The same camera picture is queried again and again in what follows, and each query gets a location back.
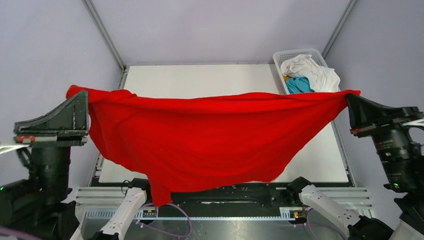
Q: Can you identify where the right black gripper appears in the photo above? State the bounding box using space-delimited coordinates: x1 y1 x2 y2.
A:
344 89 424 185

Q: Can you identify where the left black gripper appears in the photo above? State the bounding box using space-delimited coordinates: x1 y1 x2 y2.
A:
17 85 92 201

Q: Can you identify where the red t-shirt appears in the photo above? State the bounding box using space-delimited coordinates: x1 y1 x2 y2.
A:
87 88 360 207

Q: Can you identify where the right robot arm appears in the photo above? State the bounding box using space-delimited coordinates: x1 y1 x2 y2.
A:
286 94 424 240

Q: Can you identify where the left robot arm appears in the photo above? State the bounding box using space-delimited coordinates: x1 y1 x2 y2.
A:
0 90 89 240

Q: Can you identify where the white t-shirt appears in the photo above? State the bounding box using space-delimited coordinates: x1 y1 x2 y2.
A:
280 54 341 93

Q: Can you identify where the teal t-shirt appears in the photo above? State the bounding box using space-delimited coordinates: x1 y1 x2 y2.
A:
286 76 315 94

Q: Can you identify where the white plastic laundry basket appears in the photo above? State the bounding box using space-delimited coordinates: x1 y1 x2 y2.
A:
272 48 330 94

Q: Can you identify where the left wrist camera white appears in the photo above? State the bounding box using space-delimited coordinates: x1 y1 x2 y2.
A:
0 139 30 154

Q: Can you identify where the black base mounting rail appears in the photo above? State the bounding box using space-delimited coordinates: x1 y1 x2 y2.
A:
124 180 319 220

